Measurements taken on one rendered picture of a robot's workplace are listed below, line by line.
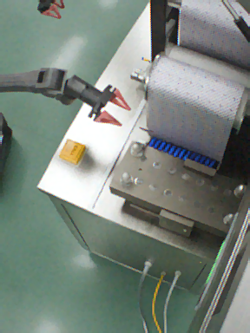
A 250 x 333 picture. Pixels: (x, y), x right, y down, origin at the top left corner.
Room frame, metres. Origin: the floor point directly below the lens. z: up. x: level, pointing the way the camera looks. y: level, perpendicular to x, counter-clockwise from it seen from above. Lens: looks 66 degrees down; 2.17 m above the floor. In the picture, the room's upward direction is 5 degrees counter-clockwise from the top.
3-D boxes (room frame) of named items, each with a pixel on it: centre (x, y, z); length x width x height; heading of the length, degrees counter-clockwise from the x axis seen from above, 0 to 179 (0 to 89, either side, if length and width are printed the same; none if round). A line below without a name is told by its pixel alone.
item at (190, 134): (0.57, -0.15, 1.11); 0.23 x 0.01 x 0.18; 61
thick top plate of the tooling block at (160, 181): (0.44, -0.13, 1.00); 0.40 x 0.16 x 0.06; 61
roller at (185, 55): (0.72, -0.25, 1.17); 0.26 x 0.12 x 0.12; 61
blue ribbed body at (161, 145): (0.55, -0.15, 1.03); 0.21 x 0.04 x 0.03; 61
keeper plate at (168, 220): (0.35, -0.10, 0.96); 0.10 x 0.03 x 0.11; 61
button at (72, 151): (0.65, 0.20, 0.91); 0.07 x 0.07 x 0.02; 61
